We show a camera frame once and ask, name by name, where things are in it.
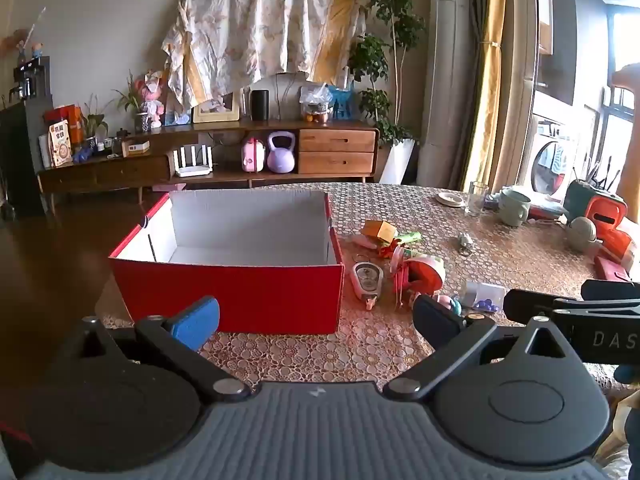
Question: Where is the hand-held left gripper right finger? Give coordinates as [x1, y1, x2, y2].
[382, 294, 581, 402]

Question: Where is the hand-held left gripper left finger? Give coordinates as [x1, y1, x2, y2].
[60, 296, 252, 403]

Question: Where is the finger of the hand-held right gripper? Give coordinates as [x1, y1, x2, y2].
[581, 279, 640, 302]
[502, 288, 601, 323]

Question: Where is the red cardboard box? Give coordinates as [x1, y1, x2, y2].
[108, 189, 346, 335]

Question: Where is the clear plastic case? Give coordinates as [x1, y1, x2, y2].
[462, 281, 506, 313]

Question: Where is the pink heart dish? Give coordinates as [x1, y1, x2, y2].
[406, 255, 447, 297]

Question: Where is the pink binder clip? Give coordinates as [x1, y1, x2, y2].
[390, 246, 413, 308]

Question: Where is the white correction tape dispenser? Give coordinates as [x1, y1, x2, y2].
[351, 261, 384, 311]

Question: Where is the small yellow box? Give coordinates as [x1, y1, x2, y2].
[361, 220, 397, 244]

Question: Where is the red wallet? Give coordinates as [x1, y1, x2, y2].
[594, 256, 632, 281]

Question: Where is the grey green round pot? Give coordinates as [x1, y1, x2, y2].
[566, 216, 598, 253]

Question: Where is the orange container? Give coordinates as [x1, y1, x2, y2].
[585, 194, 637, 267]

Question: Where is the stack of books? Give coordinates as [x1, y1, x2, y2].
[529, 199, 571, 223]

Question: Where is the green utensil holder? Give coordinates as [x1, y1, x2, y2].
[564, 157, 628, 223]

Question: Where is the pale green mug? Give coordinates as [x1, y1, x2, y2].
[498, 189, 532, 227]

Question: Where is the clear drinking glass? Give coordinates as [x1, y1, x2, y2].
[466, 181, 490, 217]

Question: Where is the white washing machine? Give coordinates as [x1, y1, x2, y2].
[530, 115, 576, 196]

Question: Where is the white router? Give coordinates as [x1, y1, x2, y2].
[172, 144, 215, 178]

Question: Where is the wooden TV cabinet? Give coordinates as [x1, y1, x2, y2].
[37, 119, 381, 211]

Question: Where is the potted tree white planter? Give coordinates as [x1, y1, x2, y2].
[347, 0, 428, 185]

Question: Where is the pink toy suitcase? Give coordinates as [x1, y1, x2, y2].
[241, 136, 266, 173]

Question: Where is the purple kettlebell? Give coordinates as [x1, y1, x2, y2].
[266, 131, 296, 173]

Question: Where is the wooden drawer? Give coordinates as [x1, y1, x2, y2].
[299, 129, 377, 153]
[299, 151, 376, 175]

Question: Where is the printed snack box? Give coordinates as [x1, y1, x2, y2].
[47, 121, 75, 168]

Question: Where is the yellow curtain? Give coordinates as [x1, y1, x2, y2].
[467, 0, 508, 193]

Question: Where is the small potted plant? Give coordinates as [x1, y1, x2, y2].
[80, 95, 108, 141]
[112, 72, 151, 133]

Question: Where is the pink doll figure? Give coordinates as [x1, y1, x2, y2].
[135, 71, 168, 128]

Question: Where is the black speaker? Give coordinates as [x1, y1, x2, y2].
[250, 89, 271, 122]

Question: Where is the grey standing air conditioner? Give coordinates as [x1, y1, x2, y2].
[416, 0, 473, 190]

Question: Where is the orange box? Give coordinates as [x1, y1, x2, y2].
[44, 105, 85, 146]

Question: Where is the blue bag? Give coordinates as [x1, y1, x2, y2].
[327, 86, 357, 121]

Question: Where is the black cabinet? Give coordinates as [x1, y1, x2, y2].
[0, 95, 51, 218]

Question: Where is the plastic bag of fruit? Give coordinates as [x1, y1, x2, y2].
[299, 83, 333, 123]

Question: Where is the black coffee machine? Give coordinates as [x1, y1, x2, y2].
[12, 56, 53, 101]

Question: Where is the floral printed cloth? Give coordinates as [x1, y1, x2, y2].
[161, 0, 368, 111]

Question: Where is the cream photo frame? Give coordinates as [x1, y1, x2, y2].
[192, 91, 242, 124]

